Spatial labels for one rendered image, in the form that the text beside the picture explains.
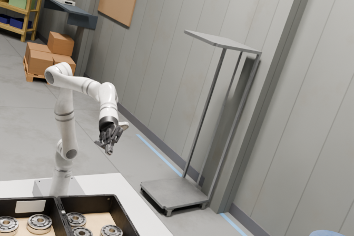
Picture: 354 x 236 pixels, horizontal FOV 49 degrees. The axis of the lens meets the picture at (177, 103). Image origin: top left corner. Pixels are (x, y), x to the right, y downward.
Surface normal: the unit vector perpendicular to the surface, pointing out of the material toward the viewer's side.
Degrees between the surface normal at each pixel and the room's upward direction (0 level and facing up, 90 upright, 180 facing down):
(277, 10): 90
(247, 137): 90
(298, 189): 90
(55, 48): 90
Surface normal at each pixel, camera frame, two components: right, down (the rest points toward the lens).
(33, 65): 0.35, 0.37
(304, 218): -0.79, -0.05
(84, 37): 0.55, 0.39
